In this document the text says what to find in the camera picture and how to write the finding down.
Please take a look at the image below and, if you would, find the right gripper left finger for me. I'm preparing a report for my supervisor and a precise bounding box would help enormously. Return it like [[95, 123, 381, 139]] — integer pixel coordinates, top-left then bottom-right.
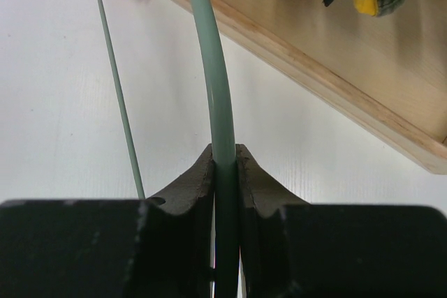
[[1, 149, 214, 297]]

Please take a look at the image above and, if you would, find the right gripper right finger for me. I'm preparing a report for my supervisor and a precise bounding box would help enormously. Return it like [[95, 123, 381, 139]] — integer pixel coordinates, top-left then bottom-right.
[[236, 144, 446, 297]]

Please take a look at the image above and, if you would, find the wooden clothes rack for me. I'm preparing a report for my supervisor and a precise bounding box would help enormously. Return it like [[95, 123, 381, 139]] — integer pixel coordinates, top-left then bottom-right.
[[148, 0, 447, 175]]

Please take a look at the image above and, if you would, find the mint green hanger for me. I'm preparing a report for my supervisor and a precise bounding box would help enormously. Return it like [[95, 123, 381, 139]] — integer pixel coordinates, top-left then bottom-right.
[[112, 0, 240, 297]]

